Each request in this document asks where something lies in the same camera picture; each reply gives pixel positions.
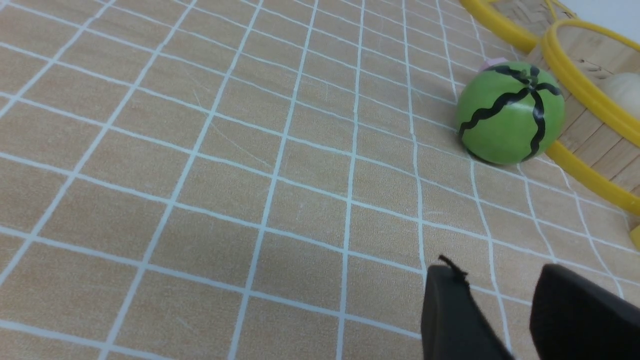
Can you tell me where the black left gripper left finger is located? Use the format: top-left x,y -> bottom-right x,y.
421,255 -> 515,360

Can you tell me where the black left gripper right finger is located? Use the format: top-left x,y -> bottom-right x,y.
529,263 -> 640,360

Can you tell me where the white bun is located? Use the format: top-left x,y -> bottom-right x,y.
599,72 -> 640,120

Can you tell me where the yellow bamboo steamer tray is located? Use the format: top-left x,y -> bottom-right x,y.
526,19 -> 639,215

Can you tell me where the yellow bamboo steamer lid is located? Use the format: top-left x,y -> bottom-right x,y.
459,0 -> 578,54

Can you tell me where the yellow wooden cube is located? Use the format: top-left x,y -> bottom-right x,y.
630,225 -> 640,251

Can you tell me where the green toy watermelon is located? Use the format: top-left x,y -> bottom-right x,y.
455,61 -> 565,166

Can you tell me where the pink wooden cube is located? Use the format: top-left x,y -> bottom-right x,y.
478,57 -> 509,73

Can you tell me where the checkered tan tablecloth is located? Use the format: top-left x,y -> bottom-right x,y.
0,0 -> 639,360

